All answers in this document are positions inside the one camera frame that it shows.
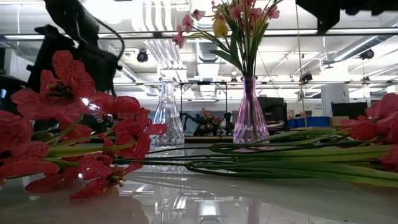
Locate white pillar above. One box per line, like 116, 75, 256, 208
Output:
321, 83, 351, 118

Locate pink artificial flower bunch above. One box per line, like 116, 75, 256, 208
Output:
172, 8, 249, 78
210, 0, 284, 78

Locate pink glass vase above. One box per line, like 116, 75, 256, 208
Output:
232, 75, 270, 144

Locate yellow artificial tulip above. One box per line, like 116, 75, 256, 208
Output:
212, 17, 244, 77

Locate black ceiling spotlight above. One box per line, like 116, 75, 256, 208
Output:
359, 48, 376, 61
136, 49, 150, 63

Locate clear glass vase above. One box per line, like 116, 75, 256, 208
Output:
148, 77, 186, 150

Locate blue storage bins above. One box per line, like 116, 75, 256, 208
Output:
287, 116, 331, 129

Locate distant black robot workstation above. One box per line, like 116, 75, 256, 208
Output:
178, 81, 233, 138

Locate red artificial flower bunch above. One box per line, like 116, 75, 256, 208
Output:
0, 49, 169, 200

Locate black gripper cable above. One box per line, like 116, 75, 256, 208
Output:
92, 17, 126, 62

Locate brown cardboard box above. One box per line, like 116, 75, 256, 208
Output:
329, 116, 351, 127

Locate black computer monitor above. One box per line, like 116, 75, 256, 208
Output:
330, 101, 369, 119
257, 96, 289, 127

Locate green flower stems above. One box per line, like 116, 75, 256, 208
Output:
113, 92, 398, 189

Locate horizontal overhead rig bar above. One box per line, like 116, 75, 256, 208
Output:
0, 29, 398, 40

